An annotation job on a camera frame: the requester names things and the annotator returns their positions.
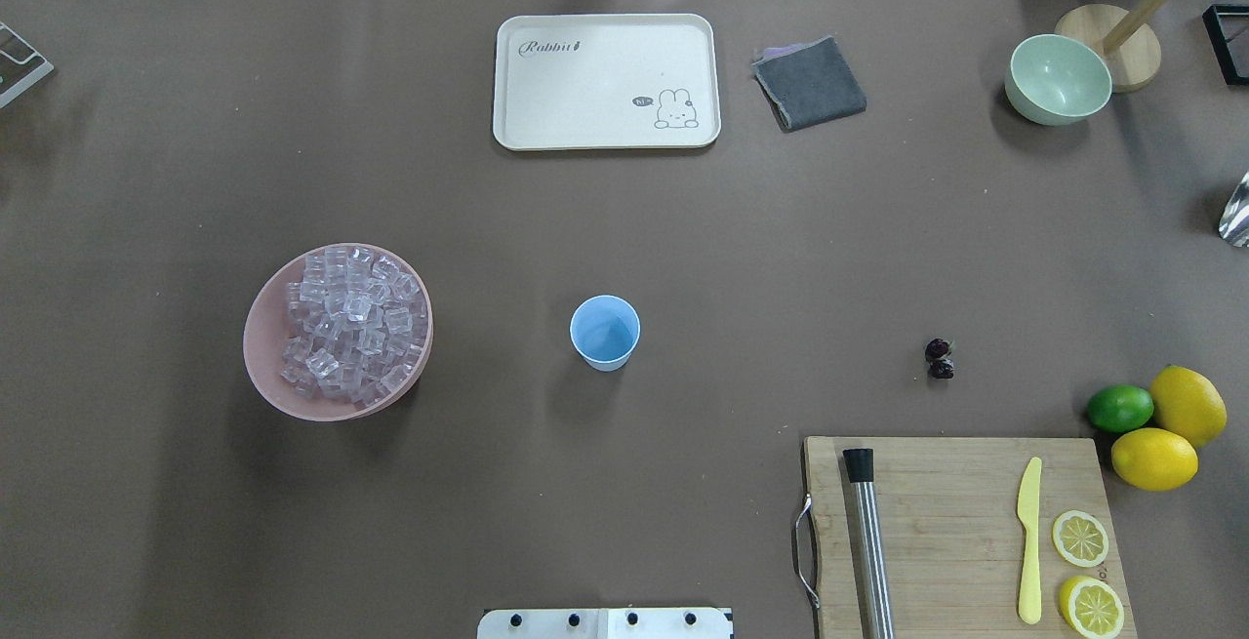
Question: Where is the dark cherry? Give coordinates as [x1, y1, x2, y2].
[927, 358, 955, 379]
[924, 338, 953, 362]

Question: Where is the light blue plastic cup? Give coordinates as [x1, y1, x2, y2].
[570, 295, 641, 372]

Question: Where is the pile of clear ice cubes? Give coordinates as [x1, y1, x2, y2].
[277, 245, 433, 412]

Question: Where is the wooden cup stand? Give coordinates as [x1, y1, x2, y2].
[1054, 0, 1168, 94]

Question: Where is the metal ice scoop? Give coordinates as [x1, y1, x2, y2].
[1217, 172, 1249, 250]

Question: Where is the cream rabbit tray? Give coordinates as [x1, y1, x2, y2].
[492, 12, 722, 151]

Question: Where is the grey folded cloth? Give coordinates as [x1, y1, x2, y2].
[752, 35, 868, 132]

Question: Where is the steel muddler black tip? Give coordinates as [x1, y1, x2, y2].
[842, 448, 896, 638]

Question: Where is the pink bowl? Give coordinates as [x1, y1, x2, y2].
[244, 245, 432, 422]

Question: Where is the wooden cutting board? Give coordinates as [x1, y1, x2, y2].
[803, 436, 1114, 638]

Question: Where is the mint green bowl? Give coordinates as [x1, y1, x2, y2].
[1004, 34, 1112, 125]

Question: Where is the green lime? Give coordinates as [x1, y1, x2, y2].
[1085, 384, 1155, 434]

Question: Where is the yellow plastic knife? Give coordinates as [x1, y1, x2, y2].
[1015, 457, 1043, 625]

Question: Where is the lemon slice upper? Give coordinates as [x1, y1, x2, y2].
[1050, 509, 1110, 569]

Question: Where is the lemon slice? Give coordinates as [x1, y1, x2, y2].
[1050, 509, 1110, 569]
[1057, 577, 1127, 638]

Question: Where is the yellow lemon near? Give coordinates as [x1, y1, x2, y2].
[1110, 427, 1199, 492]

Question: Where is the yellow lemon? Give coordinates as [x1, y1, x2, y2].
[1149, 364, 1229, 449]
[1110, 427, 1199, 492]

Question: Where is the lemon slice lower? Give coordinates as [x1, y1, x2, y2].
[1057, 577, 1127, 638]

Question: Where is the yellow lemon far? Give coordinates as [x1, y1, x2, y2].
[1149, 364, 1229, 449]

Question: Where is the black framed glass tray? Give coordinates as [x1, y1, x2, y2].
[1202, 4, 1248, 85]

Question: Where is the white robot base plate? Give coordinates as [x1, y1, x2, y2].
[476, 607, 734, 638]

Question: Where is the white wire cup rack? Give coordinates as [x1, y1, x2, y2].
[0, 22, 55, 109]

